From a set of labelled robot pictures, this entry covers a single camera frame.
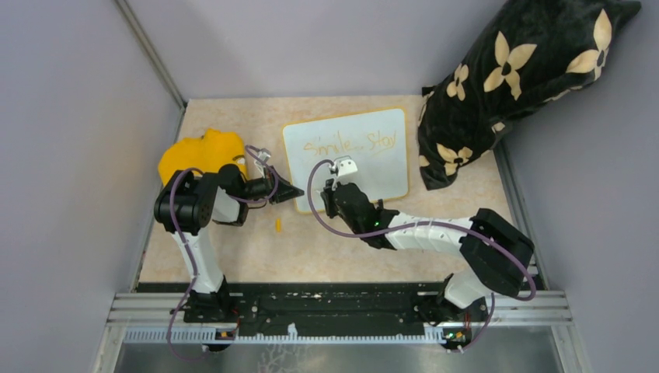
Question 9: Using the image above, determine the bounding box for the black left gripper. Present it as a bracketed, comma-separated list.
[238, 165, 304, 204]

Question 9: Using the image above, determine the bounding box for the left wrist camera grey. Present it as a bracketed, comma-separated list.
[249, 146, 271, 170]

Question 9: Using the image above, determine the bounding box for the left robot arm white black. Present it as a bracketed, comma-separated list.
[154, 163, 305, 322]

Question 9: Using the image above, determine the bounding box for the white board yellow frame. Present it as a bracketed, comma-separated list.
[282, 107, 410, 201]

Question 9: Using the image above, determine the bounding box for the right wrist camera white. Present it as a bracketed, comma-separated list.
[329, 155, 358, 190]

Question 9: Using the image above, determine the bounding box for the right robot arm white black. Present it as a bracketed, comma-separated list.
[319, 181, 535, 320]

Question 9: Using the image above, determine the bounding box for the black floral pillow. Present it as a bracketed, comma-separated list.
[417, 1, 642, 190]

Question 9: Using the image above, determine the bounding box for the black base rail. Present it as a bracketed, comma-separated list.
[108, 281, 573, 352]

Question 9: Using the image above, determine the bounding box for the yellow cloth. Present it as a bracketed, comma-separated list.
[158, 128, 249, 186]

